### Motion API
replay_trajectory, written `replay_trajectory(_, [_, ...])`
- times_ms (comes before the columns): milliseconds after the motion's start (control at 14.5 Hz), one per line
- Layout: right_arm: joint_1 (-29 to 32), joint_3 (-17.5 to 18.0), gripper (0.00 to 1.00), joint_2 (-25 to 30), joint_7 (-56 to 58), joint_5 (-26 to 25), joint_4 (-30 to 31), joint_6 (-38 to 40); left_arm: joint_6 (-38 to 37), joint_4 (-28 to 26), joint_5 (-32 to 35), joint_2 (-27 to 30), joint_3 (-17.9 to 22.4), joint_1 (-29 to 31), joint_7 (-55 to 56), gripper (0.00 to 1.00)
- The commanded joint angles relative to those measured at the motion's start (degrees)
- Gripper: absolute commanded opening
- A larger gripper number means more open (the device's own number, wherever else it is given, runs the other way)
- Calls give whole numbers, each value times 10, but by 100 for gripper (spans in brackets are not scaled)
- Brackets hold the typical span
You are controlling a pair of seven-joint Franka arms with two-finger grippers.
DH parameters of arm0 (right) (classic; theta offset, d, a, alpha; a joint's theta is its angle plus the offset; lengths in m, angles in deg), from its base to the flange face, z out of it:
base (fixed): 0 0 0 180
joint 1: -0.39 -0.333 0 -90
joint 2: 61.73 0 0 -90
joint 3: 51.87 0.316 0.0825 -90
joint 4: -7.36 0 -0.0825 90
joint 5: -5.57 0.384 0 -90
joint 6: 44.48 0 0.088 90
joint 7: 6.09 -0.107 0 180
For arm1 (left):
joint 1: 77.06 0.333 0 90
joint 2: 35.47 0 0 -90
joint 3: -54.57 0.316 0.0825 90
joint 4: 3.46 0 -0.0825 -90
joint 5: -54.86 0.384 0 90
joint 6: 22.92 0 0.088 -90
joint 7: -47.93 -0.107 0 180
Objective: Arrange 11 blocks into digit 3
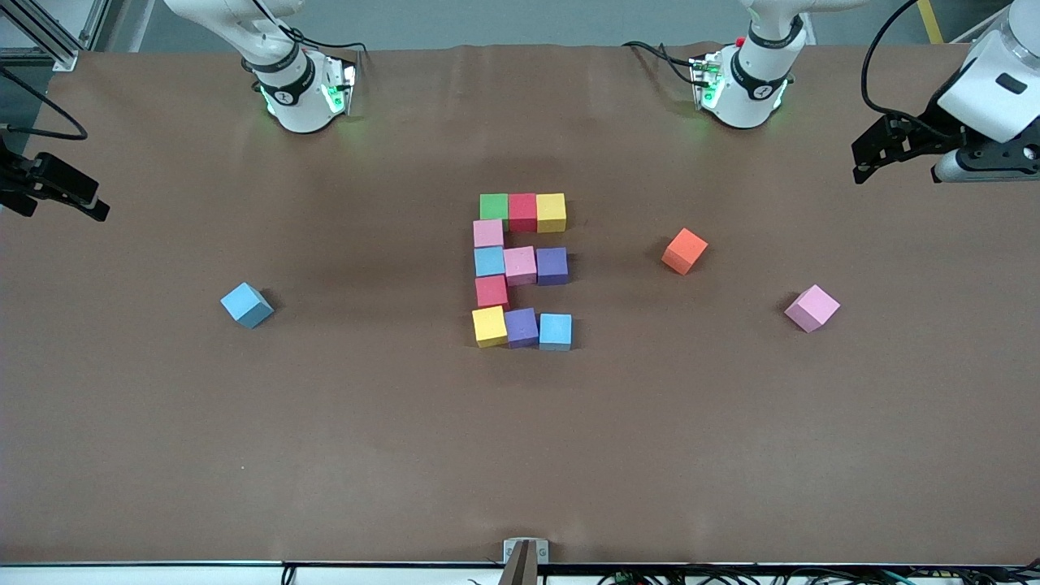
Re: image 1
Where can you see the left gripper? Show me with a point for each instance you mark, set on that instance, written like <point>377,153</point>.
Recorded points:
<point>916,134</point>

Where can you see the yellow foam block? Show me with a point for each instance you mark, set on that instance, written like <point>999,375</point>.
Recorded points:
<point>490,327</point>
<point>551,213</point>

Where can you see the purple foam block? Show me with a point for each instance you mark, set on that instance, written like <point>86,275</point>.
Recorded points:
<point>552,266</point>
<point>522,327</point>

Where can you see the red foam block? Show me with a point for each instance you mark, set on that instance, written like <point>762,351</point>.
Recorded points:
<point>522,213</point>
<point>491,291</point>

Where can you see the blue foam block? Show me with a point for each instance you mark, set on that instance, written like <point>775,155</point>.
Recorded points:
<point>556,331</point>
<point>246,305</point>
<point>489,262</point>

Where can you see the pink foam block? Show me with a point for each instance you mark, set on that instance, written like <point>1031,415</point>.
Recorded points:
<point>488,233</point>
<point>520,266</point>
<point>812,308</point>

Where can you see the green foam block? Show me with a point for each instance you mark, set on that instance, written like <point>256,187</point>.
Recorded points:
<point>494,206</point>

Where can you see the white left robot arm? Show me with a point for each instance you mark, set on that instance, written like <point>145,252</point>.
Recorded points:
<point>760,89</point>

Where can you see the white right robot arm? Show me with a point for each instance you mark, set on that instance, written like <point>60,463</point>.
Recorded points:
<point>296,89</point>

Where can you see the green lit base connector box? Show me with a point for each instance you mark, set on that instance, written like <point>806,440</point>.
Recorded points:
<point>341,81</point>
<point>705,81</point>

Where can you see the orange foam block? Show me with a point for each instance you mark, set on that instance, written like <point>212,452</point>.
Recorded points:
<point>684,250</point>

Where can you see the brown table mat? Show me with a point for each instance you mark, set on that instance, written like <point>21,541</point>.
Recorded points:
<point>520,455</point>

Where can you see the metal table edge bracket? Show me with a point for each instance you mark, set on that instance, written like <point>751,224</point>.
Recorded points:
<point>526,552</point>

